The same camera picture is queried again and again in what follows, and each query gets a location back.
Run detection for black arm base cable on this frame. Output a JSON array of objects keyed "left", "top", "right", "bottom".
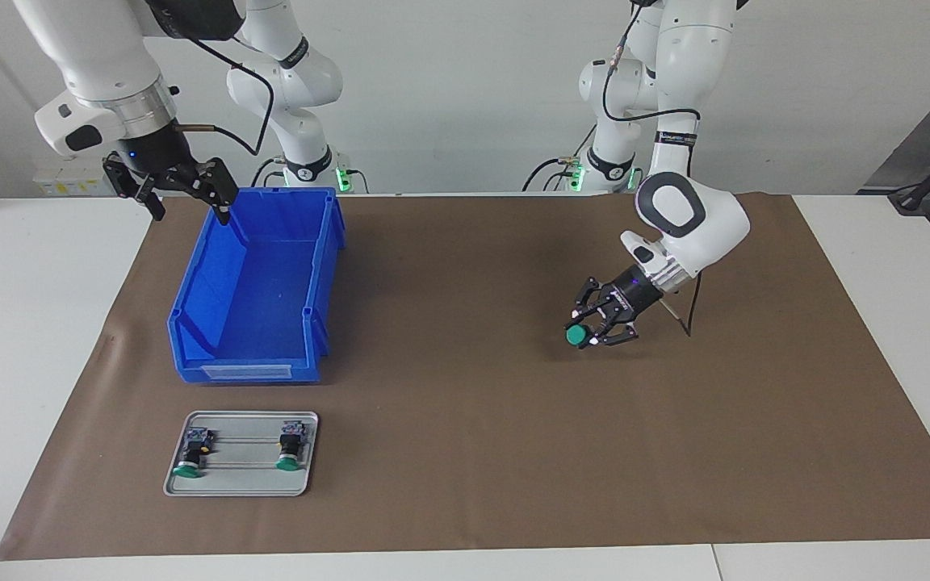
[
  {"left": 251, "top": 157, "right": 288, "bottom": 188},
  {"left": 522, "top": 153, "right": 595, "bottom": 193}
]

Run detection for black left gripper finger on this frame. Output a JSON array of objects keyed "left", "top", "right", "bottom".
[
  {"left": 586, "top": 323, "right": 639, "bottom": 350},
  {"left": 570, "top": 277, "right": 611, "bottom": 324}
]

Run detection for grey metal tray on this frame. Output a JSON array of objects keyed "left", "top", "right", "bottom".
[{"left": 162, "top": 410, "right": 319, "bottom": 498}]

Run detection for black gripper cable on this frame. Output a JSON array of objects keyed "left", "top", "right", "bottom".
[
  {"left": 174, "top": 36, "right": 276, "bottom": 158},
  {"left": 602, "top": 0, "right": 704, "bottom": 336}
]

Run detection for blue plastic storage bin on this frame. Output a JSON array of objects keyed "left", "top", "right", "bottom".
[{"left": 167, "top": 187, "right": 346, "bottom": 384}]

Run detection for brown table mat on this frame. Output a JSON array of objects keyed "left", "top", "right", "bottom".
[{"left": 0, "top": 192, "right": 930, "bottom": 562}]

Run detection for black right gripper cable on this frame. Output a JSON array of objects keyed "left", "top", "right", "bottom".
[{"left": 174, "top": 36, "right": 276, "bottom": 158}]

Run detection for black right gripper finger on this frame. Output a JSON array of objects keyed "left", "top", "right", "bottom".
[
  {"left": 103, "top": 153, "right": 167, "bottom": 221},
  {"left": 191, "top": 157, "right": 240, "bottom": 225}
]

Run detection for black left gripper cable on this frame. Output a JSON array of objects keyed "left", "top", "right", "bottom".
[{"left": 602, "top": 0, "right": 704, "bottom": 336}]

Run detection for white power strip box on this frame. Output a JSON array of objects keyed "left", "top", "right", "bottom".
[{"left": 33, "top": 156, "right": 115, "bottom": 197}]

